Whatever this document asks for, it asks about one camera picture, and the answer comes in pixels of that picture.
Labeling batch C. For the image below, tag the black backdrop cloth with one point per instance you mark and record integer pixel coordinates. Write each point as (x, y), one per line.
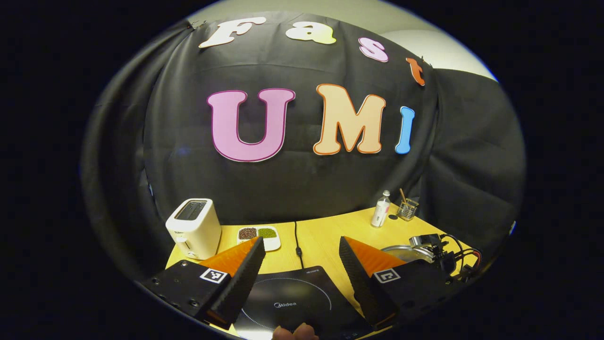
(306, 184)

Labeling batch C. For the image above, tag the white toaster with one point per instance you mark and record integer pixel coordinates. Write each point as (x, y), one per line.
(196, 231)

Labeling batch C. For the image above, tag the black induction cooktop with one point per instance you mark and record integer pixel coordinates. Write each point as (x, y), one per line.
(302, 293)

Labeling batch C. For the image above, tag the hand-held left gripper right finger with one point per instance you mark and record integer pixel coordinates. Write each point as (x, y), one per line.
(361, 285)

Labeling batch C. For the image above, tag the white divided dish of beans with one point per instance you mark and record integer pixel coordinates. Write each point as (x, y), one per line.
(264, 234)

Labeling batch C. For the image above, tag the small glass jar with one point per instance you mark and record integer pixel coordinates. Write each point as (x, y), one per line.
(407, 210)

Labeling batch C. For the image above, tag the wooden stick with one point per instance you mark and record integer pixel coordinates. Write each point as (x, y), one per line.
(403, 197)

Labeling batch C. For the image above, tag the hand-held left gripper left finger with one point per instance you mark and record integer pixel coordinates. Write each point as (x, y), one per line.
(245, 276)

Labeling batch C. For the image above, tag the white plastic bottle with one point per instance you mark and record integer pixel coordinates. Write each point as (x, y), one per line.
(380, 212)

